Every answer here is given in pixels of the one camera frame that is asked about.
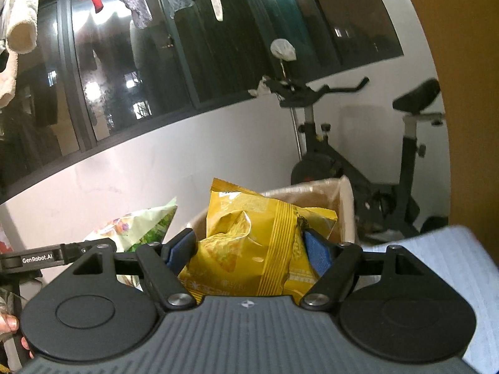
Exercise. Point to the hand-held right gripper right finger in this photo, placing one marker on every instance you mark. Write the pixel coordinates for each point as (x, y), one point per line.
(317, 253)

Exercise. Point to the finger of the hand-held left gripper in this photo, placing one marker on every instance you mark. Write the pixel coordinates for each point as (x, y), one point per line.
(78, 250)

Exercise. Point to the green snack packet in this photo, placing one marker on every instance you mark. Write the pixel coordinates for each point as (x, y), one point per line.
(144, 226)

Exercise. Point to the black exercise bike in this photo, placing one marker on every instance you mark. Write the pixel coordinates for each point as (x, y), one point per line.
(323, 159)

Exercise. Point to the cream hanging towel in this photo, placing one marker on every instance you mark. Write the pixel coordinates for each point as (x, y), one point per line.
(23, 19)

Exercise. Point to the yellow snack packet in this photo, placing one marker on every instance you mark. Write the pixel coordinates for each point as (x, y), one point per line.
(241, 241)

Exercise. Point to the orange wooden panel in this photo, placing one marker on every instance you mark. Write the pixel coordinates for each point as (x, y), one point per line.
(467, 85)

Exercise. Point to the dark glass window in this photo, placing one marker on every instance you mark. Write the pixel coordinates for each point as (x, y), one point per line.
(234, 46)

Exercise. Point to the white crumpled cloth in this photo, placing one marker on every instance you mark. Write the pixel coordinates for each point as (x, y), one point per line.
(262, 89)

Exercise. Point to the beige hanging towel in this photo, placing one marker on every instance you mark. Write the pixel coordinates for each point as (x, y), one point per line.
(7, 81)

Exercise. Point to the plastic-lined storage box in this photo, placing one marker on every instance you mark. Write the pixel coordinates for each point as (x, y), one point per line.
(345, 210)

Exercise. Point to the person's left hand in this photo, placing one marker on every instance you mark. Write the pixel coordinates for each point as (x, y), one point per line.
(8, 322)

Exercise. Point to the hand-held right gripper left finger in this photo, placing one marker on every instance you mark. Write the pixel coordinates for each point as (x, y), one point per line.
(181, 251)

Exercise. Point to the black bag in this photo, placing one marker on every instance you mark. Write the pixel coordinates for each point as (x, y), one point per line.
(434, 224)

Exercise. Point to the white plastic bag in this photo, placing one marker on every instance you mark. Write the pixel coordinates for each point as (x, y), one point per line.
(282, 48)

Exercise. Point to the blue checked cloth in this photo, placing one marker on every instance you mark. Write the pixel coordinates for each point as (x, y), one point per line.
(460, 265)

